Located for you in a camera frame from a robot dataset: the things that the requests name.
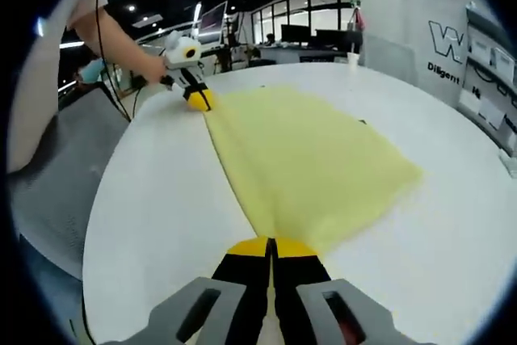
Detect grey mesh office chair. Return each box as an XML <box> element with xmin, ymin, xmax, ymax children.
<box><xmin>11</xmin><ymin>85</ymin><xmax>131</xmax><ymax>281</ymax></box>

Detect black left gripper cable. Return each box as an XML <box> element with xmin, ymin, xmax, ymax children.
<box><xmin>94</xmin><ymin>0</ymin><xmax>134</xmax><ymax>123</ymax></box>

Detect black computer monitor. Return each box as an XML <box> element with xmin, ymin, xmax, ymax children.
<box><xmin>280</xmin><ymin>23</ymin><xmax>315</xmax><ymax>46</ymax></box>
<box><xmin>314</xmin><ymin>28</ymin><xmax>351</xmax><ymax>50</ymax></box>

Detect person's light shirt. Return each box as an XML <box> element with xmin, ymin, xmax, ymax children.
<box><xmin>6</xmin><ymin>0</ymin><xmax>109</xmax><ymax>176</ymax></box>

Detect small white crumpled item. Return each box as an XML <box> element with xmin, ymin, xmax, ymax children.
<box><xmin>498</xmin><ymin>149</ymin><xmax>517</xmax><ymax>179</ymax></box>

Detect person's left hand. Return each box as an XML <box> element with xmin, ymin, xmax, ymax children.
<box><xmin>141</xmin><ymin>57</ymin><xmax>174</xmax><ymax>88</ymax></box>

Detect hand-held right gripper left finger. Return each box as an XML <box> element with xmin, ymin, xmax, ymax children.
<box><xmin>120</xmin><ymin>235</ymin><xmax>271</xmax><ymax>345</ymax></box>

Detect pink hanging cloth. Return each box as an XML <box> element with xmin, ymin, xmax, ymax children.
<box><xmin>350</xmin><ymin>5</ymin><xmax>368</xmax><ymax>34</ymax></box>

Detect yellow grey blue garment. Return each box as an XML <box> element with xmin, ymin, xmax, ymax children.
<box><xmin>203</xmin><ymin>84</ymin><xmax>426</xmax><ymax>345</ymax></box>

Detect grey shelving unit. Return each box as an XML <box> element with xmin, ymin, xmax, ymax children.
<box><xmin>458</xmin><ymin>7</ymin><xmax>517</xmax><ymax>144</ymax></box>

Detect purple screen monitor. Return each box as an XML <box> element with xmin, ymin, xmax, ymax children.
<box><xmin>200</xmin><ymin>1</ymin><xmax>229</xmax><ymax>45</ymax></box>

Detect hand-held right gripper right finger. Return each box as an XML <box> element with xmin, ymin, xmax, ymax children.
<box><xmin>270</xmin><ymin>237</ymin><xmax>435</xmax><ymax>345</ymax></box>

